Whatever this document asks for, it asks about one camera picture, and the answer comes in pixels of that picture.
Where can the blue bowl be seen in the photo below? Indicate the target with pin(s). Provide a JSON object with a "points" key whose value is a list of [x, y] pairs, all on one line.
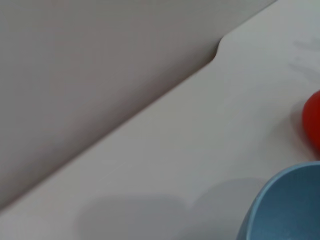
{"points": [[290, 205]]}

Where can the red pepper toy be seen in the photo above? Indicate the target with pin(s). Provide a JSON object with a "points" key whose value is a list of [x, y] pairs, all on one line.
{"points": [[313, 125]]}

